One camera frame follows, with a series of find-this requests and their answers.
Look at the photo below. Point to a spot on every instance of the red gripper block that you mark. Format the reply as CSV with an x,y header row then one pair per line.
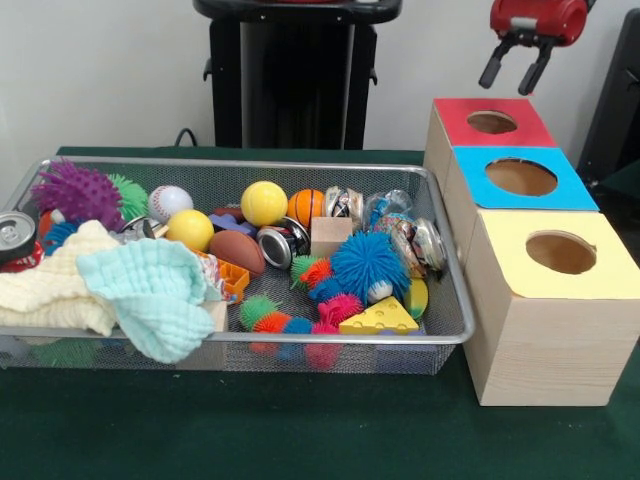
x,y
537,20

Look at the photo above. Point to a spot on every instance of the mint knitted cloth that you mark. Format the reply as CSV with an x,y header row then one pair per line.
x,y
150,290

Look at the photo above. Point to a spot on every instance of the shallow metal mesh bin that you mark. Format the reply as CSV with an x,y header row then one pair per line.
x,y
440,320

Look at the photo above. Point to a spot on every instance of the green cloth side table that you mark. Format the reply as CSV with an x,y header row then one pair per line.
x,y
620,180

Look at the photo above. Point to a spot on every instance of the blue spiky rubber ball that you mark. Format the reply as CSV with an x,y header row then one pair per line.
x,y
372,265

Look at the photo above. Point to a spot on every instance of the orange mini basketball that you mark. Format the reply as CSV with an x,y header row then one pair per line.
x,y
307,210

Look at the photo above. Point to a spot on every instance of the yellow cheese wedge toy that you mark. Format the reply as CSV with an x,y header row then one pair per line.
x,y
382,317

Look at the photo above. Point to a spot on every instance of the yellow ball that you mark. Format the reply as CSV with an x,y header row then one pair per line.
x,y
264,204
190,230

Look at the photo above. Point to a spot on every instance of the multicolour spiky caterpillar toy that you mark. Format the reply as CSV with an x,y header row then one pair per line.
x,y
315,272
260,312

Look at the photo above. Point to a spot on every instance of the brown mini football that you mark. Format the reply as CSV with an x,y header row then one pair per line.
x,y
237,252

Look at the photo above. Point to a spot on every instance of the white mini baseball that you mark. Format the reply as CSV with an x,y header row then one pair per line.
x,y
170,202

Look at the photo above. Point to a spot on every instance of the dark green table cloth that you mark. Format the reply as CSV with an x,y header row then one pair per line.
x,y
300,430

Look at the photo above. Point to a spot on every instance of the purple spiky monster toy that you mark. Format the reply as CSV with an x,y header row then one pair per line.
x,y
80,195

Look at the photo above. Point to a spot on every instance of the cream knitted cloth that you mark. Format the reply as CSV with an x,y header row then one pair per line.
x,y
45,290

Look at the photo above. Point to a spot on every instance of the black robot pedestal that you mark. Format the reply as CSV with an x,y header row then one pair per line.
x,y
300,75

